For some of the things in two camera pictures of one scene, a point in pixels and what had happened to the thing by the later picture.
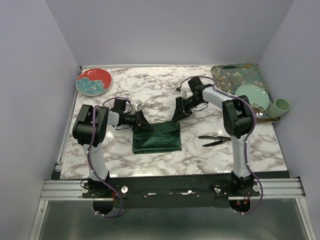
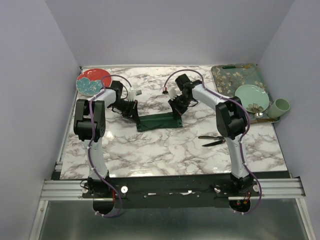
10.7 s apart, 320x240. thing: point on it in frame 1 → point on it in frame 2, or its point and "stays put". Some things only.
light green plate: (256, 94) stays put
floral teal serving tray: (227, 77) stays put
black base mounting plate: (212, 191) stays put
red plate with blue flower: (93, 82) stays put
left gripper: (141, 124) → (132, 112)
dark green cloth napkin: (163, 136) → (158, 121)
